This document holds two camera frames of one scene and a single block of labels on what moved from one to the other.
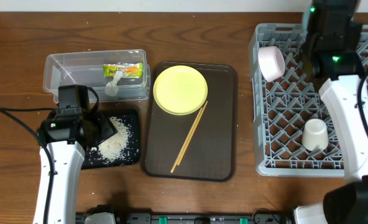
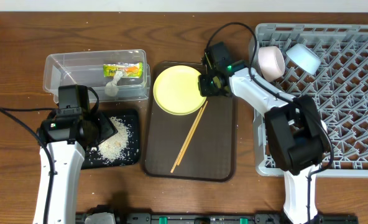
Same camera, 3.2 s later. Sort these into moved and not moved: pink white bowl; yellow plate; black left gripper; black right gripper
Moved: black right gripper
Not moved: pink white bowl; black left gripper; yellow plate
